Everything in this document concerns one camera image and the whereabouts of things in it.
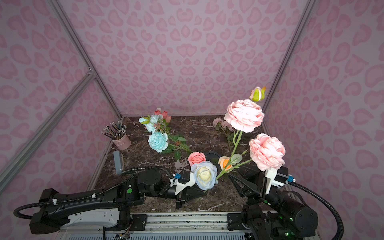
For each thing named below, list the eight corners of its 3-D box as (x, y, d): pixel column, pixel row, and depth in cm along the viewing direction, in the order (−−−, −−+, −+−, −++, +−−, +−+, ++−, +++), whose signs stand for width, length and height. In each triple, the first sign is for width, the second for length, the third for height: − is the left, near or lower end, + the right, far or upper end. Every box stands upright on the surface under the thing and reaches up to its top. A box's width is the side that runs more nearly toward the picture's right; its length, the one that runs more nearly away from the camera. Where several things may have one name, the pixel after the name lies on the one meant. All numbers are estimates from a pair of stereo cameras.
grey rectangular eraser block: (118, 176, 91) (114, 172, 87) (116, 155, 100) (112, 151, 96) (126, 173, 92) (122, 169, 88) (123, 153, 101) (120, 149, 97)
